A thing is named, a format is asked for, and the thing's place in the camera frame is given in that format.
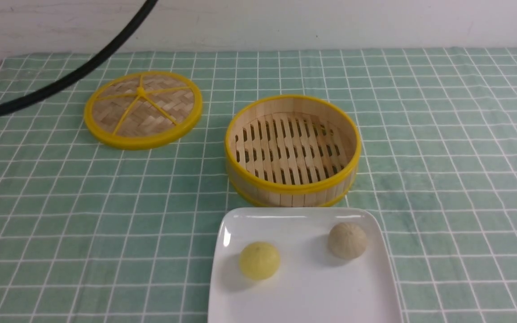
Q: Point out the beige steamed bun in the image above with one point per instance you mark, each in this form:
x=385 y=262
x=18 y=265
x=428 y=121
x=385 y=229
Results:
x=347 y=241

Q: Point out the white square plate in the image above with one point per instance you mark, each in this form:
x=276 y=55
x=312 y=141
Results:
x=311 y=285

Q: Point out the yellow steamed bun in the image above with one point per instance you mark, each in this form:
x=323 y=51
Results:
x=259 y=261

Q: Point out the yellow-rimmed bamboo steamer lid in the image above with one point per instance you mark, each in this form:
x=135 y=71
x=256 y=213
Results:
x=143 y=111

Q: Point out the yellow-rimmed bamboo steamer basket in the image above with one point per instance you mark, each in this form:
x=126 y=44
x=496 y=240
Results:
x=292 y=151

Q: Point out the green checkered tablecloth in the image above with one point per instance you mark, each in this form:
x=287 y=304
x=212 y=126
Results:
x=94 y=234

